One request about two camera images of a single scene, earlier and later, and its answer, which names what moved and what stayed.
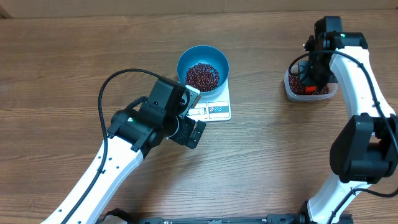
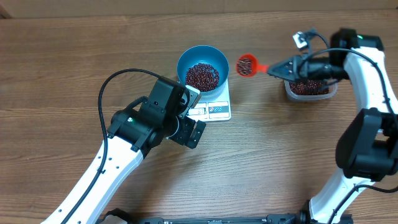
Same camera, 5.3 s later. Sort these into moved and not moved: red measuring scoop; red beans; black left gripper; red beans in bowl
Moved: red measuring scoop
Not moved: black left gripper; red beans; red beans in bowl
